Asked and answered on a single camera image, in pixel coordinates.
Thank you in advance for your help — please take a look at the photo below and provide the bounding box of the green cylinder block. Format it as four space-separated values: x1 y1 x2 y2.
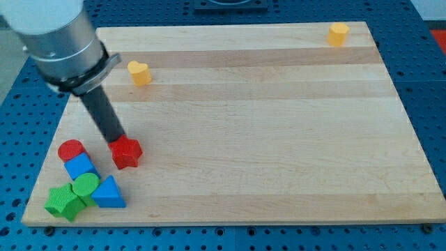
72 172 100 206

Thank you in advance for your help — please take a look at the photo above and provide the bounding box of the red star block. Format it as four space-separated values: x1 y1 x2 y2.
108 135 143 169

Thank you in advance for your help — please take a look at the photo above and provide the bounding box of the blue cube block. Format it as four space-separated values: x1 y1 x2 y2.
64 153 101 180

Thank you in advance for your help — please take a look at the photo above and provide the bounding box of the yellow heart block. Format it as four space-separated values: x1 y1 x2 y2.
128 61 152 86

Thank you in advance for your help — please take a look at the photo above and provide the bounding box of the red cylinder block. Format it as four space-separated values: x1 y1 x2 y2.
58 139 87 162

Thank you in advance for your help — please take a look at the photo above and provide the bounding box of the light wooden board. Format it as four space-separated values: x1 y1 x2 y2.
22 22 445 227

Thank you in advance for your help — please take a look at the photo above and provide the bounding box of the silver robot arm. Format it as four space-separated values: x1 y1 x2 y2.
1 0 121 96

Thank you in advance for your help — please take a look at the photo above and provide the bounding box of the blue triangle block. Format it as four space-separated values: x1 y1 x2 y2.
91 176 126 208

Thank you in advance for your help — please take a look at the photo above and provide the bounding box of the green star block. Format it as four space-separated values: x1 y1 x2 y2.
44 183 86 222

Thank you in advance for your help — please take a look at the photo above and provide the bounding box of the red object at edge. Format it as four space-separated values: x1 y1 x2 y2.
431 29 446 54

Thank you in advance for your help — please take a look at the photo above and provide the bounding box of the yellow hexagon block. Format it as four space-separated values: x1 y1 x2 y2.
327 22 350 47

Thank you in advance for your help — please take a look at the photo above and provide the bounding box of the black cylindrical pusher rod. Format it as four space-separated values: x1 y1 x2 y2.
80 86 125 144

